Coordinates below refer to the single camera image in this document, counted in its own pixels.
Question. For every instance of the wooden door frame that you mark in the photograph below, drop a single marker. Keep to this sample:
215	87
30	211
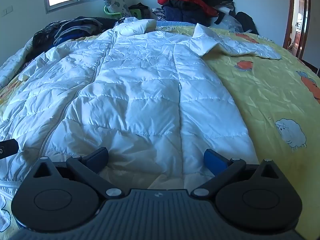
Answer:
297	27

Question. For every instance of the red and black clothes pile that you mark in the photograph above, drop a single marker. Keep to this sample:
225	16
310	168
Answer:
202	11

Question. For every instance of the white quilted down jacket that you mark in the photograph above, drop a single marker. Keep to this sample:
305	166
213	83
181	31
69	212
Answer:
144	94

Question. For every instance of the dark folded clothes stack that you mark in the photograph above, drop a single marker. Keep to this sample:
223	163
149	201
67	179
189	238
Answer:
60	31

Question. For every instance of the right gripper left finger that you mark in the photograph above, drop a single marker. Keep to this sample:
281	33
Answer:
86	170

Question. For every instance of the yellow cartoon print bedspread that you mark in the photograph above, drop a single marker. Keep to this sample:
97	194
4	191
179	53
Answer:
278	101

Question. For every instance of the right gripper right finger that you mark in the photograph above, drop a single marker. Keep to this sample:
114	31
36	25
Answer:
224	172

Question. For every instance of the floral patterned pillow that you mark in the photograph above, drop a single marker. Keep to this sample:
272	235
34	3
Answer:
117	7

